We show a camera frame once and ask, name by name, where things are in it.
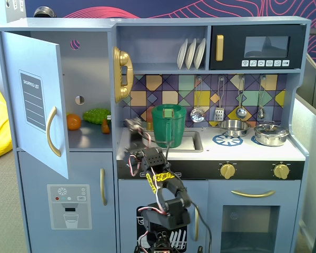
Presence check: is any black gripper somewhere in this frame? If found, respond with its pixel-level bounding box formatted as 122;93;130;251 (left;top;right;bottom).
124;117;150;155

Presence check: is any blue dishwasher door with print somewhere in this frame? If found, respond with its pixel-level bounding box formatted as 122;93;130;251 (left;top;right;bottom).
118;179;210;253

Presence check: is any blue fridge door water dispenser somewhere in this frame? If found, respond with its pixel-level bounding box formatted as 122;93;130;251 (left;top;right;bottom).
17;151;115;253

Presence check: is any blue oven door with window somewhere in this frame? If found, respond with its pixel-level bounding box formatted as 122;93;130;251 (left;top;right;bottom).
208;179;302;253

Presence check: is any black microwave door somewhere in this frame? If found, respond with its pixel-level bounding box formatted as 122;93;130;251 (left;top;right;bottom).
210;24;307;70

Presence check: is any blue fridge door shopping list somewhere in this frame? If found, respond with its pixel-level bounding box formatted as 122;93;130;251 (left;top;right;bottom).
1;31;70;181

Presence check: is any grey cabinet with labels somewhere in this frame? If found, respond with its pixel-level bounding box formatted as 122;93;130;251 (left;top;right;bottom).
5;0;26;23

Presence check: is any orange toy carrot piece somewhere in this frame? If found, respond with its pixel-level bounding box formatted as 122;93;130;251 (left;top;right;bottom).
101;119;112;134

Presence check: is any green plastic bucket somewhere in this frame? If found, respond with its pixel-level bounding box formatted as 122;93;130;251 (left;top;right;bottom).
151;104;187;149

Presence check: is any green bumpy toy vegetable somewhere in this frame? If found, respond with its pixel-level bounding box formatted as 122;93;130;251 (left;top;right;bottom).
82;108;112;125

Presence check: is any gold toy telephone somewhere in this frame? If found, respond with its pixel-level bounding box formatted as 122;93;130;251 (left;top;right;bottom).
113;46;135;104

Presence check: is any orange toy fruit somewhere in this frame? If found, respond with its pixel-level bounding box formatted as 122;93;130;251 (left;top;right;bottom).
66;113;82;131

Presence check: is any grey toy sink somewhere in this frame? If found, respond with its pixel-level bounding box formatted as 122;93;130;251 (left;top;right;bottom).
143;129;203;153

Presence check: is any steel slotted spoon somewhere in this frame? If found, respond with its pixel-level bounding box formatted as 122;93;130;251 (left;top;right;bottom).
190;76;205;124

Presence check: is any white toy plate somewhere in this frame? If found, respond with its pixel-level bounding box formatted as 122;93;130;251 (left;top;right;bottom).
185;38;198;70
194;37;207;70
176;38;189;71

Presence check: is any steel slotted spatula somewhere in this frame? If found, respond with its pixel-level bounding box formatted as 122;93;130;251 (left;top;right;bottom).
213;76;225;123

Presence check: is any steel frying pan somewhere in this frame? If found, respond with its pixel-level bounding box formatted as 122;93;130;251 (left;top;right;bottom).
202;119;252;138

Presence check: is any gold stove knob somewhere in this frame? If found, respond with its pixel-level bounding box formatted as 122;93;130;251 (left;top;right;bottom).
220;163;237;181
273;163;290;181

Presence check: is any steel ladle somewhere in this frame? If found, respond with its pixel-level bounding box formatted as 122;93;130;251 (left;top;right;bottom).
235;75;248;120

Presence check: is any blue toy kitchen body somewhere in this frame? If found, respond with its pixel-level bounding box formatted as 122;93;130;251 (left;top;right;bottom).
0;16;312;253

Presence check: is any steel pot with lid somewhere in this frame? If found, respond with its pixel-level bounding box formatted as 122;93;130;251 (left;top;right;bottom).
253;121;291;147

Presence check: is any black round helmet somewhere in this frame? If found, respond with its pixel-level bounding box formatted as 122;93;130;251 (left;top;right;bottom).
33;6;55;19

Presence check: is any gold straight fridge door handle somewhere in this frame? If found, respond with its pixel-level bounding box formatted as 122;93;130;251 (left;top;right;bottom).
100;168;108;207

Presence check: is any gold curved fridge door handle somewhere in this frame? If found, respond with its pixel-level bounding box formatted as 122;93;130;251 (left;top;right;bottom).
46;105;62;158

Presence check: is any gold microwave handle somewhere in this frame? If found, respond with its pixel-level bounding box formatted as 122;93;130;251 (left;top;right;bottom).
216;34;224;62

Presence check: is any gold dishwasher door handle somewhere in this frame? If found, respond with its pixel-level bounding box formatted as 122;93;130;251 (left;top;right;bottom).
194;205;200;242

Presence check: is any black cable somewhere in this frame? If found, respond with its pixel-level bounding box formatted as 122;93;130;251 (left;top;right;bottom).
190;201;213;253

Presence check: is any gold oven door handle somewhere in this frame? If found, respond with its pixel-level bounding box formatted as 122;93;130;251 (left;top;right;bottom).
231;189;277;199

